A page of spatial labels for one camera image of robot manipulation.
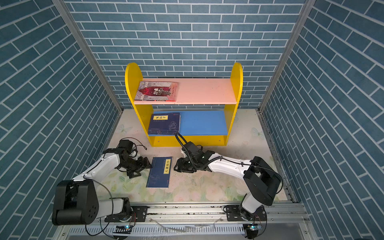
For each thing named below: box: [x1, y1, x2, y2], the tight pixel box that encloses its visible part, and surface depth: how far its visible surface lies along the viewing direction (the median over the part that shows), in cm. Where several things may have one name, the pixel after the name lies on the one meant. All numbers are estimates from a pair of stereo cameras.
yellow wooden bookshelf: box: [124, 62, 244, 147], surface depth 78 cm
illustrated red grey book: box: [134, 81, 179, 102], surface depth 74 cm
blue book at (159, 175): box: [146, 156, 173, 188], surface depth 88 cm
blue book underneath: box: [148, 112, 181, 135], surface depth 91 cm
